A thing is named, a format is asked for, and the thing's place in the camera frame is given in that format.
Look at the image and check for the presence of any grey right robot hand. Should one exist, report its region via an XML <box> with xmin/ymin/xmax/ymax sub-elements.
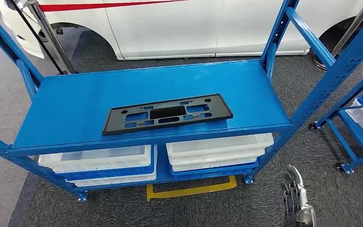
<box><xmin>279</xmin><ymin>164</ymin><xmax>317</xmax><ymax>227</ymax></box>

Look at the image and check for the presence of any blue metal shelf rack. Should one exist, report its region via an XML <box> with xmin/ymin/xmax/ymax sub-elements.
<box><xmin>0</xmin><ymin>0</ymin><xmax>363</xmax><ymax>203</ymax></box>

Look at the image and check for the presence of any black barrier belt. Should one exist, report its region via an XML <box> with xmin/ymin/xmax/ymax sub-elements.
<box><xmin>5</xmin><ymin>0</ymin><xmax>66</xmax><ymax>76</ymax></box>

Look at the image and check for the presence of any blue wheeled shelf rack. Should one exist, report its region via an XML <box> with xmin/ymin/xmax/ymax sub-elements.
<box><xmin>309</xmin><ymin>61</ymin><xmax>363</xmax><ymax>175</ymax></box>

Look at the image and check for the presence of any black plastic plate frame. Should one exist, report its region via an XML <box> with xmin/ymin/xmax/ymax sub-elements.
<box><xmin>102</xmin><ymin>93</ymin><xmax>234</xmax><ymax>137</ymax></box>

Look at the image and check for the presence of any white car with red stripe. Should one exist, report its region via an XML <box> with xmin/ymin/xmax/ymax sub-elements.
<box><xmin>0</xmin><ymin>0</ymin><xmax>363</xmax><ymax>61</ymax></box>

